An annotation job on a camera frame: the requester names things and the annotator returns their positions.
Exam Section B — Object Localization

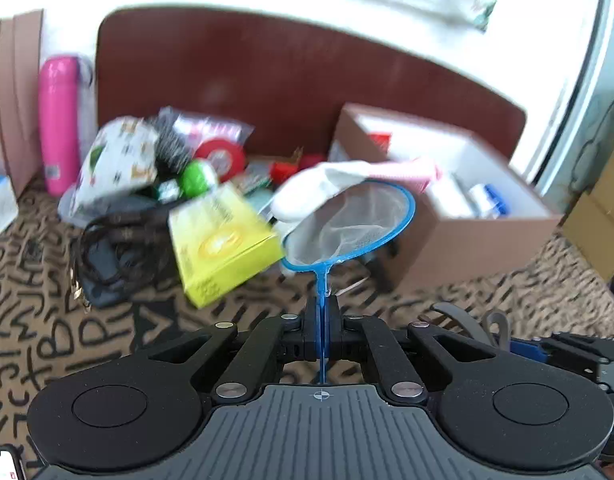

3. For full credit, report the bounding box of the grey looped tool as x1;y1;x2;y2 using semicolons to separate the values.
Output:
431;301;510;347

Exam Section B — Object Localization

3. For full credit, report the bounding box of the brown paper shopping bag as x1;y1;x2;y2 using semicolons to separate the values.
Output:
0;9;46;197

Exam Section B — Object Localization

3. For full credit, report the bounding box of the brown patterned strap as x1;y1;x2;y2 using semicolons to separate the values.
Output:
72;205;180;308

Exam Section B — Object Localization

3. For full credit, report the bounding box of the blue hand net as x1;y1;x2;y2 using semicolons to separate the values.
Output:
281;180;418;386

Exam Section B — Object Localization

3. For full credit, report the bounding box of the smartphone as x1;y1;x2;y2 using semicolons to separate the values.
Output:
0;444;26;480

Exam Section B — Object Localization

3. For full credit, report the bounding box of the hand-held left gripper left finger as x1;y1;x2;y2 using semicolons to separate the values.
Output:
147;313;319;405

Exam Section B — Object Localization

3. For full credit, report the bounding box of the red white card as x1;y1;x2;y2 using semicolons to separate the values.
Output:
368;132;394;155

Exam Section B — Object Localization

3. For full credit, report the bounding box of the green ball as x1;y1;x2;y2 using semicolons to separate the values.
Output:
181;159;219;198

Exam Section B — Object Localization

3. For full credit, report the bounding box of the clear plastic bag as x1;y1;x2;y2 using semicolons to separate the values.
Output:
171;109;254;147

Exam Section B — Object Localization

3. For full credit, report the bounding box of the dark brown wooden board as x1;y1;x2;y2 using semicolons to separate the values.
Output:
96;6;528;167

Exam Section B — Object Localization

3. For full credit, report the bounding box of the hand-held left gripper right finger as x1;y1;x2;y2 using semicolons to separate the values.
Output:
324;314;494;406

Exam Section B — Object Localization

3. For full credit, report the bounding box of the blue plastic packet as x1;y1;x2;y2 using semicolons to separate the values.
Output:
483;184;512;217

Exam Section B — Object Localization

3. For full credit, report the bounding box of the white printed fabric pouch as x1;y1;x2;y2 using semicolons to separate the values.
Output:
76;116;161;207

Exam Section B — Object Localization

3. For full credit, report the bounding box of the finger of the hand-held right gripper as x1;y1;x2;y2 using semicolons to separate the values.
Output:
507;331;614;377

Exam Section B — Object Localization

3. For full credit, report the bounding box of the brown cardboard box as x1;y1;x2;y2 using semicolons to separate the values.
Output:
328;104;564;295

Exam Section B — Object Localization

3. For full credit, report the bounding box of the white glove with pink cuff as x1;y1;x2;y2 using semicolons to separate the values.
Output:
271;157;444;224

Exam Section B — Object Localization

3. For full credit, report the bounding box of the yellow medicine box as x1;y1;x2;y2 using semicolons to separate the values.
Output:
168;184;286;309

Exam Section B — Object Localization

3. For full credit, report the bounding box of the red tape roll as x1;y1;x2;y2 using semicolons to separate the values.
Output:
194;135;248;182

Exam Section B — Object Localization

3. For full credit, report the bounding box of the brown cardboard carton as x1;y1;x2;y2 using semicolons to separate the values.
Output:
562;189;614;282

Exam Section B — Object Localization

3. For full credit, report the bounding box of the pink thermos bottle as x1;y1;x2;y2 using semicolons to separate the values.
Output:
39;54;84;197

